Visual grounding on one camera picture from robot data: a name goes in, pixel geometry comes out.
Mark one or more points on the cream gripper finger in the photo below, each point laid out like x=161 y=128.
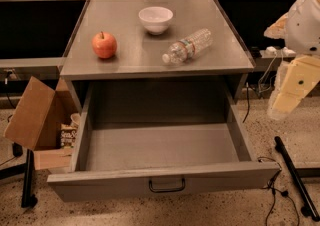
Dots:
x=277 y=29
x=294 y=81

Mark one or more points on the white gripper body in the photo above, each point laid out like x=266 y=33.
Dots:
x=304 y=26

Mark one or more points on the clear plastic water bottle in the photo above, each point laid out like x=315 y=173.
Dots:
x=188 y=47

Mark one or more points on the grey open top drawer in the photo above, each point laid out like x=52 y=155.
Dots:
x=134 y=131

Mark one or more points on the white power strip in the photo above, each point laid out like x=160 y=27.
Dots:
x=283 y=51

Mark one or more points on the white ceramic bowl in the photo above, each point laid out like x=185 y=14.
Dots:
x=155 y=20

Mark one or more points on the grey metal cabinet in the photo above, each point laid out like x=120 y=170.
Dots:
x=139 y=54

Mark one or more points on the black stand leg right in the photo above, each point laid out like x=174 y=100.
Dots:
x=297 y=174

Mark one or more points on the black stand leg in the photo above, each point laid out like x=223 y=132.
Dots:
x=28 y=199
x=297 y=174

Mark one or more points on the red apple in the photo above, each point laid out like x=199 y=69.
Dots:
x=104 y=45

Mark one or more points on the white paper cup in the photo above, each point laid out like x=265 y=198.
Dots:
x=75 y=119

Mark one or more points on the printed snack carton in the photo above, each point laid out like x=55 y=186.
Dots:
x=67 y=136

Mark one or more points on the brown cardboard box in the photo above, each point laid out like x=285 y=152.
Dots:
x=37 y=120

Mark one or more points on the black stand leg left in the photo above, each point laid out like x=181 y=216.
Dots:
x=28 y=199

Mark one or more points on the black drawer handle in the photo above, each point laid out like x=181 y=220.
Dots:
x=166 y=186

